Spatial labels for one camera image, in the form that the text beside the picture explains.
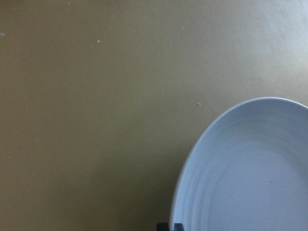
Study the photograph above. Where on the blue round plate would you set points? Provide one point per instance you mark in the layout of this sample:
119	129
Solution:
247	172

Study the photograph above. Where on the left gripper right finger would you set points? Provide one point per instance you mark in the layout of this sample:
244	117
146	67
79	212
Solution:
179	227

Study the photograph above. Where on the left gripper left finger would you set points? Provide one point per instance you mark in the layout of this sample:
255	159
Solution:
162	227

